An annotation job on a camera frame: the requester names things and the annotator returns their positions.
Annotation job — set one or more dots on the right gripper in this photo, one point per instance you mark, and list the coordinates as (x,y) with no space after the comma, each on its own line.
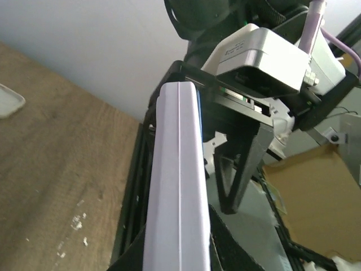
(237,159)

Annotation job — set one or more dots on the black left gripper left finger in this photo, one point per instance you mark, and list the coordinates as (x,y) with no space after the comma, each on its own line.
(132,258)

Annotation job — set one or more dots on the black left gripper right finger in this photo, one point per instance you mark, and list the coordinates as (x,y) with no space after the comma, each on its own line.
(225,252)

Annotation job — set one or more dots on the lilac cased phone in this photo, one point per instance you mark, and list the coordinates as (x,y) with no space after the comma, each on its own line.
(177,234)

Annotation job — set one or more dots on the beige phone case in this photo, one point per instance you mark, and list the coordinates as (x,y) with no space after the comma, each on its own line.
(11,102)

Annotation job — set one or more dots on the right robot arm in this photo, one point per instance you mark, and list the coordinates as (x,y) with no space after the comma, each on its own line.
(204,24)

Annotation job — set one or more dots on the brown cardboard box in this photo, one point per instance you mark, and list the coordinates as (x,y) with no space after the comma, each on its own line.
(322,201)

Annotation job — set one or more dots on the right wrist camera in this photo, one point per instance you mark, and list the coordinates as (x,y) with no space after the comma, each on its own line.
(271,65)

